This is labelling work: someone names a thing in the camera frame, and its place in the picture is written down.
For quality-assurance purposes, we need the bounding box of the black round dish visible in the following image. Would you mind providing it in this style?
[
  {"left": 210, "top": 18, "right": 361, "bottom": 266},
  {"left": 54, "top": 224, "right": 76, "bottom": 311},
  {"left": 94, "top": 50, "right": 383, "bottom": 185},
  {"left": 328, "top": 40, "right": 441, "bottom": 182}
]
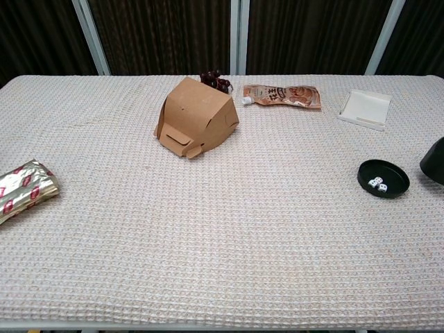
[{"left": 357, "top": 159, "right": 411, "bottom": 200}]

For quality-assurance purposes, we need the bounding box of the black bowl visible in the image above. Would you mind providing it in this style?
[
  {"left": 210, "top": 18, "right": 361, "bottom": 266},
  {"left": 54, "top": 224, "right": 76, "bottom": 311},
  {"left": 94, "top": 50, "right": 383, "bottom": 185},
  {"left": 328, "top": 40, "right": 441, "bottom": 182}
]
[{"left": 418, "top": 136, "right": 444, "bottom": 189}]

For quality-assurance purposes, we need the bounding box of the brown kraft paper box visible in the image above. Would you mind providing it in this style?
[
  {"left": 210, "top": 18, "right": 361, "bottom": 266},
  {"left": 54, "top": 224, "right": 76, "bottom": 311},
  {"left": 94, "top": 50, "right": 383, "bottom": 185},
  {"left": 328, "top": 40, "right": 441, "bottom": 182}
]
[{"left": 154, "top": 76, "right": 239, "bottom": 160}]

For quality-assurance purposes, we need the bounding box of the white waffle tablecloth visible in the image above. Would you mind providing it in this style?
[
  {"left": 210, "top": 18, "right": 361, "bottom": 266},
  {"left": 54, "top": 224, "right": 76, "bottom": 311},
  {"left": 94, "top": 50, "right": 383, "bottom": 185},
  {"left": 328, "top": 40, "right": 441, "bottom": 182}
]
[{"left": 0, "top": 74, "right": 444, "bottom": 325}]

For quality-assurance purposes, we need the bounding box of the dark red grape bunch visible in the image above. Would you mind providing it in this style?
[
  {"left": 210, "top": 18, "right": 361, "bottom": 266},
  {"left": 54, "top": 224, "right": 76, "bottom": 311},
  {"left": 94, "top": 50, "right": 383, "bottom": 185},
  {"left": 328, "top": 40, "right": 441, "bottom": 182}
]
[{"left": 200, "top": 69, "right": 232, "bottom": 94}]

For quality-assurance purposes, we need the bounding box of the dark brown curtain panel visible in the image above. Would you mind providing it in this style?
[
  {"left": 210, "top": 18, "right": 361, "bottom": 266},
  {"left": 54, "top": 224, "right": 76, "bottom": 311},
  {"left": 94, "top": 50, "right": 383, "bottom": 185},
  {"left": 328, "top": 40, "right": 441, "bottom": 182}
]
[
  {"left": 248, "top": 0, "right": 395, "bottom": 76},
  {"left": 0, "top": 0, "right": 99, "bottom": 87},
  {"left": 376, "top": 0, "right": 444, "bottom": 78},
  {"left": 86, "top": 0, "right": 232, "bottom": 76}
]

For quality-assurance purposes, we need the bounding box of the white square tray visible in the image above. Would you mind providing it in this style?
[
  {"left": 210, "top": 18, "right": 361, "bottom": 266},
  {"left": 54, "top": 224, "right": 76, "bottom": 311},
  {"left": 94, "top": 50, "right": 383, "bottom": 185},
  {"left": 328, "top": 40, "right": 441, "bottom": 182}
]
[{"left": 336, "top": 89, "right": 393, "bottom": 132}]

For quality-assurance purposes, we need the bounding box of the silver partition frame post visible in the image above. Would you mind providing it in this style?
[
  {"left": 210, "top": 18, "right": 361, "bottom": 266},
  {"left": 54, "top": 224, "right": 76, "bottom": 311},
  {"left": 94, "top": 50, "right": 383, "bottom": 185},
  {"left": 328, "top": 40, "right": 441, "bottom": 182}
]
[
  {"left": 230, "top": 0, "right": 250, "bottom": 76},
  {"left": 365, "top": 0, "right": 406, "bottom": 76},
  {"left": 71, "top": 0, "right": 112, "bottom": 76}
]

